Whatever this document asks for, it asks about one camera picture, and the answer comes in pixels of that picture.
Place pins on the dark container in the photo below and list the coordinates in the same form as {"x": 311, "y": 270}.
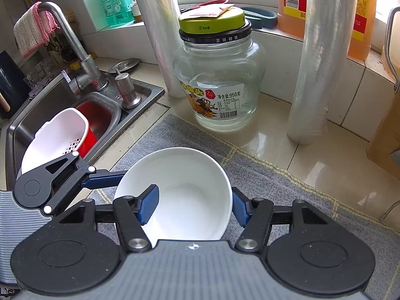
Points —
{"x": 11, "y": 75}

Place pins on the white floral bowl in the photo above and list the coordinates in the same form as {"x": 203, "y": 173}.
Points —
{"x": 187, "y": 187}

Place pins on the metal kitchen faucet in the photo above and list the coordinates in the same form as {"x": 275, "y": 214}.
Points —
{"x": 79, "y": 53}

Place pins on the grey and teal towel mat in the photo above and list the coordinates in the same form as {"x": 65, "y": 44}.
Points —
{"x": 281, "y": 178}

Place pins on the wooden cutting board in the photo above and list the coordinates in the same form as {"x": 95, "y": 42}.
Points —
{"x": 386, "y": 137}

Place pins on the plastic wrap roll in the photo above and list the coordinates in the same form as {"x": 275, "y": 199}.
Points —
{"x": 162, "y": 37}
{"x": 325, "y": 68}

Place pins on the clear glass cup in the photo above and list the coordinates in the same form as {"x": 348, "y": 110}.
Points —
{"x": 37, "y": 75}

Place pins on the green detergent bottle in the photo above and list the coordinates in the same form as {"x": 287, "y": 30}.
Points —
{"x": 111, "y": 0}

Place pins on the orange packet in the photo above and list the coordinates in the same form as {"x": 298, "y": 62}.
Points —
{"x": 206, "y": 11}

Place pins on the metal sink drain cover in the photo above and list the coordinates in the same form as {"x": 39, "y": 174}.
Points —
{"x": 125, "y": 65}

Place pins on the stainless steel sink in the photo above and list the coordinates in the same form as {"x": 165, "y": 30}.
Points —
{"x": 140, "y": 93}

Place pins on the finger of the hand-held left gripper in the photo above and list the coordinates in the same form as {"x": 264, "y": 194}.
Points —
{"x": 103, "y": 179}

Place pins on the pink and white dishcloth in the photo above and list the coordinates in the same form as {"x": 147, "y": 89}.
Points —
{"x": 31, "y": 34}

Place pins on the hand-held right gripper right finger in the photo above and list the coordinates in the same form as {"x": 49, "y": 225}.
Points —
{"x": 239, "y": 207}

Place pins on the teal dish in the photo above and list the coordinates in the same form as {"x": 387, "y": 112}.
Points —
{"x": 262, "y": 17}

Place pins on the white colander basket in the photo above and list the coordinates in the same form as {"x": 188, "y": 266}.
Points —
{"x": 53, "y": 137}

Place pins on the steel soap dispenser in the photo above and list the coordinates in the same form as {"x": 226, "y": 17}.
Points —
{"x": 126, "y": 90}

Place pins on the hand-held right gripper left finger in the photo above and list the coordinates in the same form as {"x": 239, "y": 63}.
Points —
{"x": 149, "y": 203}

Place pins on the orange cooking oil bottle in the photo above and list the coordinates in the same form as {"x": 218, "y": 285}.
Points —
{"x": 290, "y": 3}

